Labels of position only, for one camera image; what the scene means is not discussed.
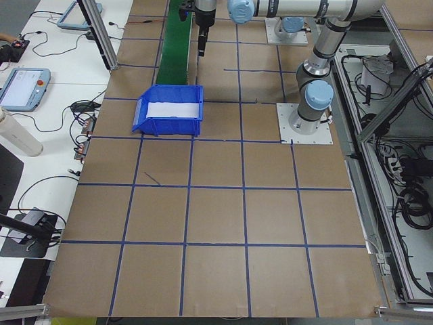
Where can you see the white container grey cloth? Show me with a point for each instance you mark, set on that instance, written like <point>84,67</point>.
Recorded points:
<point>375,74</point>

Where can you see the white foam bin liner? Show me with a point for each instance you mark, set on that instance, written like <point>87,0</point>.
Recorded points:
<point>172,110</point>

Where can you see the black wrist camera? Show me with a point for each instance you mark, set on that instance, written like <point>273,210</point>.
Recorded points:
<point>186,8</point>

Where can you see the aluminium profile post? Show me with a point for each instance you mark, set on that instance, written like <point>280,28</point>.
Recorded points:
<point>99,37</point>

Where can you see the aluminium bar frame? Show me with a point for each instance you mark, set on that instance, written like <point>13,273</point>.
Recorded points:
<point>379,118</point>

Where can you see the person hand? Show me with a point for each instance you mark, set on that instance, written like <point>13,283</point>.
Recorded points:
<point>5,36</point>

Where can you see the light blue teach pendant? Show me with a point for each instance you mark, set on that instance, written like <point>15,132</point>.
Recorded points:
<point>23,89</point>
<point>72,17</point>

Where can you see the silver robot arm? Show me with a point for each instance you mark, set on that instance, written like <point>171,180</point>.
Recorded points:
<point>324,47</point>
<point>292,24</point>

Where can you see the small grey metal bracket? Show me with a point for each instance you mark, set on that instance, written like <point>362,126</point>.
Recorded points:
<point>380,262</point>

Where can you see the green conveyor belt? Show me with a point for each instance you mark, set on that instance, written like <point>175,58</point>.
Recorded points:
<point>174,50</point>

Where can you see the black stand bar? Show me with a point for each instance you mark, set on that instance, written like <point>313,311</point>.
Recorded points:
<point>20,226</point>

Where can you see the aluminium corner profile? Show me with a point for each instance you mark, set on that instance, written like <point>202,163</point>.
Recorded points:
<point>23,310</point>
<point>402,310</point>

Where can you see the black flat panel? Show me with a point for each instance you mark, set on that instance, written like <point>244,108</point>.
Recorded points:
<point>10,176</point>

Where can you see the small red circuit board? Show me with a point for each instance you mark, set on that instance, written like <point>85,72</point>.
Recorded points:
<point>81,150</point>
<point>88,125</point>

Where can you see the white power strip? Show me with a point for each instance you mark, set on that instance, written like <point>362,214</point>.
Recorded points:
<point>394,162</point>

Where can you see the grey adapter box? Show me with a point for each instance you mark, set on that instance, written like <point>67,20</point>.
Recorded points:
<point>32,216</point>

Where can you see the blue plastic storage bin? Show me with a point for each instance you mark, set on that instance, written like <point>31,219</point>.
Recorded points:
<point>169,127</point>

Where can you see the white square base plate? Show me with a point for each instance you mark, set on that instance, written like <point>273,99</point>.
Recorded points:
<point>270,39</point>
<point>321,137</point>

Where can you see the black power adapter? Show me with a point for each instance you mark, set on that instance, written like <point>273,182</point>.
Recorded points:
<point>412,166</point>
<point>90,35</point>
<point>81,106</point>

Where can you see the black red electronics board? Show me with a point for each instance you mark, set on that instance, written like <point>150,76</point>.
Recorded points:
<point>13,52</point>

